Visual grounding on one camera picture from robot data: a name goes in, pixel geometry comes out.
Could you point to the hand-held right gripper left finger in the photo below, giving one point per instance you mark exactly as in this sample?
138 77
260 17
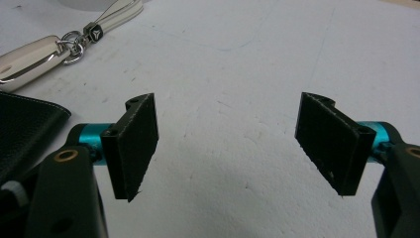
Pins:
130 145

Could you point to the black leather wallet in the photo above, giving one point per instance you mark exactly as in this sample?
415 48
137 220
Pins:
23 132

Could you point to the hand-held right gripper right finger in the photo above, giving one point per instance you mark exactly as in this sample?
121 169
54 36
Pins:
333 142

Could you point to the cream car key fob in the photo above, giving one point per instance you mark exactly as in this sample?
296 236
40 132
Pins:
26 62

